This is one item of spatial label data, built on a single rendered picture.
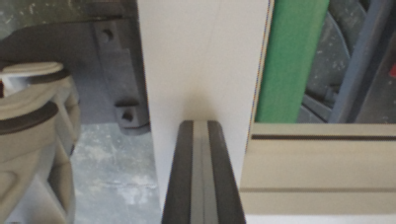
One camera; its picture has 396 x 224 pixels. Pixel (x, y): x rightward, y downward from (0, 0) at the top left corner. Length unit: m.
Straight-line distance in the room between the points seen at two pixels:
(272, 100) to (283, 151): 0.04
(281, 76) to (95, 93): 0.92
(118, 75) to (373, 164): 0.85
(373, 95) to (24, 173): 0.67
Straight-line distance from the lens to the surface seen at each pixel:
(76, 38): 0.97
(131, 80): 0.91
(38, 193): 0.41
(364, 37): 0.59
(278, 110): 0.18
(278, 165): 0.17
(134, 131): 1.02
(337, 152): 0.21
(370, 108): 0.62
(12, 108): 0.57
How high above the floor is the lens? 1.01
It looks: 62 degrees down
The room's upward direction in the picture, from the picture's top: 180 degrees clockwise
